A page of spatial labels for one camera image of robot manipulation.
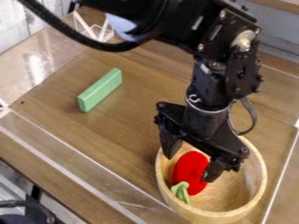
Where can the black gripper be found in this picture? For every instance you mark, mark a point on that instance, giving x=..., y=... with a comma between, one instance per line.
x=206, y=131

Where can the red plush strawberry toy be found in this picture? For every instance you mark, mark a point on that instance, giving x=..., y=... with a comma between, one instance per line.
x=187, y=183

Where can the round wooden bowl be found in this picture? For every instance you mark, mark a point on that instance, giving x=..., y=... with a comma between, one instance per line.
x=229, y=198

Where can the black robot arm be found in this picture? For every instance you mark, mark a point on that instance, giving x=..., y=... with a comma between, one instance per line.
x=217, y=31

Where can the green rectangular block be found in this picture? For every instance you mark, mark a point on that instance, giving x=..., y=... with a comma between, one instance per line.
x=99, y=90

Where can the black metal stand base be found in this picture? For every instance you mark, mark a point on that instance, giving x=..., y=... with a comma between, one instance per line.
x=33, y=212

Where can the clear acrylic corner bracket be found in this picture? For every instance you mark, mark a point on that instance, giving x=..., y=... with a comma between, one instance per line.
x=98, y=31

